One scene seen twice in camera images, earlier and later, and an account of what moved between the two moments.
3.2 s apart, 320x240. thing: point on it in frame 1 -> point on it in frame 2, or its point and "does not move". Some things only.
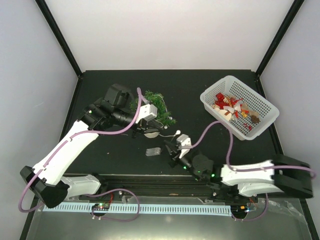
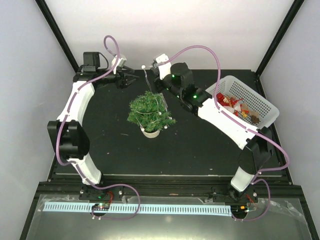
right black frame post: (291, 15) does not move
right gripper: (175, 152) -> (157, 86)
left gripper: (144, 126) -> (122, 83)
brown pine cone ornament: (254, 119) does not move
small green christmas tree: (157, 101) does not move
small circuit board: (101, 206) does not move
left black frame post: (54, 27) does not move
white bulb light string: (178, 132) -> (168, 118)
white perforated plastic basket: (241, 109) does not move
